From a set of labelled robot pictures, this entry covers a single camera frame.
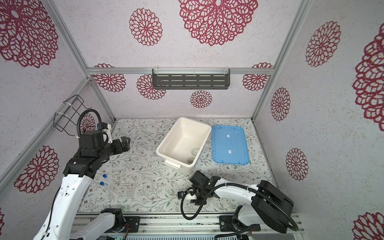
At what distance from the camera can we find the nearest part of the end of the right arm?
617mm

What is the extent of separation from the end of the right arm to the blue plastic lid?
0.31 metres

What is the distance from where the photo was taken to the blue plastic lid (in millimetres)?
994
